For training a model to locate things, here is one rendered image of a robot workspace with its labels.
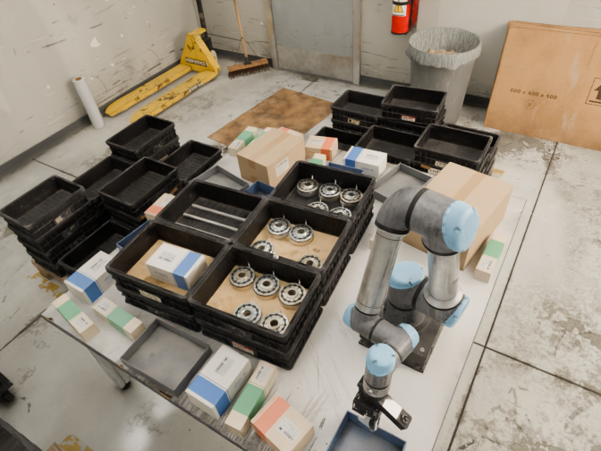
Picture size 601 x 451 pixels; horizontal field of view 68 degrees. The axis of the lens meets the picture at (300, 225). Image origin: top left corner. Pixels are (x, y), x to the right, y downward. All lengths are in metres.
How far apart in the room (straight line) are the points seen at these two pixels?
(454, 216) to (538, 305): 1.84
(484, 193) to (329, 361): 0.97
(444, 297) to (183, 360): 0.97
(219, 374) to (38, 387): 1.50
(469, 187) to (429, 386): 0.88
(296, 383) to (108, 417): 1.25
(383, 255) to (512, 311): 1.67
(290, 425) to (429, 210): 0.80
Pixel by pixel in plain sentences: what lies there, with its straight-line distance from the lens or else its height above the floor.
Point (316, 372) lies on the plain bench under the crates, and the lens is 1.67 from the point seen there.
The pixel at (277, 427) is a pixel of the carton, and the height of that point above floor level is 0.77.
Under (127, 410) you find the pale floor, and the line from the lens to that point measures 2.62.
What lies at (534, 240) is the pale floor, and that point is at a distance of 3.25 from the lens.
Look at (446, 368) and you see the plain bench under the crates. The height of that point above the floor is 0.70.
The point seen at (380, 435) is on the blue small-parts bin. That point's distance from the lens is 1.56.
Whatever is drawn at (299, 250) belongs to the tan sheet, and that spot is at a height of 0.83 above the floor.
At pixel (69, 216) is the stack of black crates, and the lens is 3.01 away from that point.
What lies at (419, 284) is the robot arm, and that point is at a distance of 1.49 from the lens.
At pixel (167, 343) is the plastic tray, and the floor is 0.70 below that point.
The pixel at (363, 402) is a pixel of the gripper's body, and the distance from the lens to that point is 1.41.
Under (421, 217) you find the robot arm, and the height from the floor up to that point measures 1.41.
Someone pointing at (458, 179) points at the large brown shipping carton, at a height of 0.90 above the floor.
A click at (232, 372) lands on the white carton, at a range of 1.61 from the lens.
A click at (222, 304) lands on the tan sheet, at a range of 1.73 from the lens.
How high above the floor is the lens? 2.18
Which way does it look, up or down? 44 degrees down
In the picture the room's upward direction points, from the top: 6 degrees counter-clockwise
